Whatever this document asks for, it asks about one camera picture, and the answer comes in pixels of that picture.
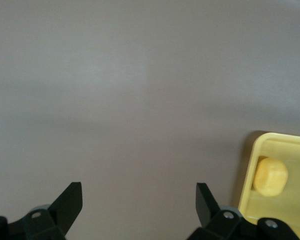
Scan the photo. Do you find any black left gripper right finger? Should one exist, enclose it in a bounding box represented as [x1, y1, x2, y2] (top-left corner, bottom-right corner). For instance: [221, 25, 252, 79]
[187, 182, 242, 240]

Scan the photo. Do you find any yellow plastic tray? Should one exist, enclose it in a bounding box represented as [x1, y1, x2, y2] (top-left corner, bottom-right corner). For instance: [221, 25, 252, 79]
[237, 132, 300, 238]

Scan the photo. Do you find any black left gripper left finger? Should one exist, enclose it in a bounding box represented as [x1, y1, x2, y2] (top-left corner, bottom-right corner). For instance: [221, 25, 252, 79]
[23, 181, 83, 240]

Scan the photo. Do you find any yellow potato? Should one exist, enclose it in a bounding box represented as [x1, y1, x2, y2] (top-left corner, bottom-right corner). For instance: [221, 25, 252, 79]
[252, 157, 289, 198]

